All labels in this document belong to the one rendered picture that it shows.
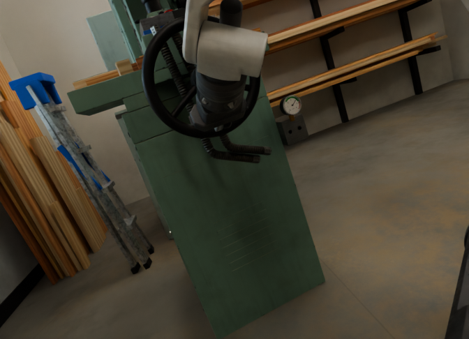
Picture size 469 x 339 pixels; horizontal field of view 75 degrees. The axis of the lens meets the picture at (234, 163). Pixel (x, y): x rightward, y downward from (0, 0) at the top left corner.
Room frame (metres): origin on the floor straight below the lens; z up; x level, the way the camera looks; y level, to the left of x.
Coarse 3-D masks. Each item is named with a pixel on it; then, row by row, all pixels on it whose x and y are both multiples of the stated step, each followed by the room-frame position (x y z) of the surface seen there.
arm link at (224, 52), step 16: (224, 0) 0.50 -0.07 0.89; (224, 16) 0.49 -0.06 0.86; (240, 16) 0.50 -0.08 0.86; (208, 32) 0.46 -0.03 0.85; (224, 32) 0.46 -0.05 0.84; (240, 32) 0.47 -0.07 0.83; (256, 32) 0.47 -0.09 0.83; (208, 48) 0.46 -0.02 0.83; (224, 48) 0.46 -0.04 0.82; (240, 48) 0.46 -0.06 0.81; (256, 48) 0.46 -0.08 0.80; (208, 64) 0.48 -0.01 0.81; (224, 64) 0.47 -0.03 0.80; (240, 64) 0.47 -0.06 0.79; (256, 64) 0.46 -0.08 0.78; (208, 80) 0.52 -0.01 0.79; (224, 80) 0.51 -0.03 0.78; (240, 80) 0.52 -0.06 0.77; (208, 96) 0.54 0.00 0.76; (224, 96) 0.52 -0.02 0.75
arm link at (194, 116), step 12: (204, 96) 0.54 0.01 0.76; (240, 96) 0.55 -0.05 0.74; (192, 108) 0.64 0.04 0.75; (204, 108) 0.59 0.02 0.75; (216, 108) 0.56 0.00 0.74; (228, 108) 0.56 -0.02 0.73; (240, 108) 0.62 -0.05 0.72; (192, 120) 0.63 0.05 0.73; (204, 120) 0.61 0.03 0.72; (216, 120) 0.62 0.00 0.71; (228, 120) 0.64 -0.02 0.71
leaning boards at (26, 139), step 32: (0, 64) 2.63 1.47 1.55; (0, 96) 2.44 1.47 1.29; (0, 128) 1.90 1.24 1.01; (32, 128) 2.56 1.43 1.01; (0, 160) 1.87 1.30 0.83; (32, 160) 2.10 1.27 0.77; (64, 160) 2.46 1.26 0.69; (0, 192) 1.83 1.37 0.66; (32, 192) 1.89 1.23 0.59; (64, 192) 2.13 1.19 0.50; (32, 224) 1.88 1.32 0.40; (64, 224) 1.90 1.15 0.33; (96, 224) 2.34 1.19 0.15; (64, 256) 1.87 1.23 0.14
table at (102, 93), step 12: (132, 72) 0.91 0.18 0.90; (156, 72) 0.82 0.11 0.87; (168, 72) 0.83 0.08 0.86; (180, 72) 0.84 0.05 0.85; (96, 84) 0.88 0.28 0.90; (108, 84) 0.89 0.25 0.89; (120, 84) 0.89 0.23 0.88; (132, 84) 0.90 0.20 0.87; (156, 84) 0.84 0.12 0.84; (72, 96) 0.86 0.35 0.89; (84, 96) 0.87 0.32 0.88; (96, 96) 0.88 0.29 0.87; (108, 96) 0.88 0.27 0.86; (120, 96) 0.89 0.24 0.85; (84, 108) 0.87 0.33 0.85; (96, 108) 0.90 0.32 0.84; (108, 108) 1.04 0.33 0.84
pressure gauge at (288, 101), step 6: (288, 96) 0.93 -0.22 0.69; (294, 96) 0.94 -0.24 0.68; (282, 102) 0.94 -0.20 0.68; (288, 102) 0.93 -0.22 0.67; (294, 102) 0.94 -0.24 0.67; (300, 102) 0.94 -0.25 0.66; (282, 108) 0.94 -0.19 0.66; (288, 108) 0.93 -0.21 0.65; (294, 108) 0.94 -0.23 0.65; (300, 108) 0.94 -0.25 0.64; (288, 114) 0.93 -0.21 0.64; (294, 114) 0.93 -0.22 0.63; (294, 120) 0.96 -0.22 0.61
